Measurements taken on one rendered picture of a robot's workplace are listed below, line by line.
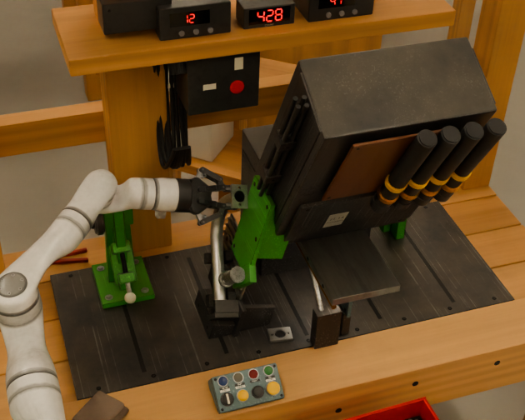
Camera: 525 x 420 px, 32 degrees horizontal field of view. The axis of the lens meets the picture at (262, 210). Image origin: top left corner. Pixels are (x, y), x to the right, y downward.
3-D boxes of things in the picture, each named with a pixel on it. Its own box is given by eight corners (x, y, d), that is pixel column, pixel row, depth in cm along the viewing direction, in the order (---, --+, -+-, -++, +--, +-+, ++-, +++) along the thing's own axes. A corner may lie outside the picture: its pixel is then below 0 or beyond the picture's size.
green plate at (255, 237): (277, 279, 209) (305, 206, 198) (244, 279, 206) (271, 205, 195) (261, 247, 218) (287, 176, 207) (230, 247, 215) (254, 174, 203)
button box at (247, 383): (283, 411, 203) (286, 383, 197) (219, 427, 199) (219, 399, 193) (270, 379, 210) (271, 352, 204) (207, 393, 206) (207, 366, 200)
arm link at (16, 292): (52, 198, 186) (58, 225, 192) (-24, 293, 169) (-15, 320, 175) (92, 212, 183) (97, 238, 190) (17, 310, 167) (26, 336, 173)
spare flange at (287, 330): (289, 328, 218) (289, 326, 217) (292, 340, 215) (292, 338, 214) (267, 331, 217) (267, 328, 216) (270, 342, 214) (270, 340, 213)
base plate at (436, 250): (513, 304, 230) (515, 298, 228) (77, 405, 200) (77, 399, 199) (437, 206, 260) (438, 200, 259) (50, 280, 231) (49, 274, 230)
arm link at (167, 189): (162, 180, 209) (137, 178, 206) (178, 172, 198) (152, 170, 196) (162, 219, 207) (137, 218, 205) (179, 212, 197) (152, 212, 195)
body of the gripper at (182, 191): (176, 211, 197) (217, 212, 201) (176, 172, 198) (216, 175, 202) (165, 216, 204) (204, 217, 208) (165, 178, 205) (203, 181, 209)
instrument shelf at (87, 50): (453, 26, 214) (457, 10, 211) (70, 77, 190) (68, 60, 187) (407, -18, 232) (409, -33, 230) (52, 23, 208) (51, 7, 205)
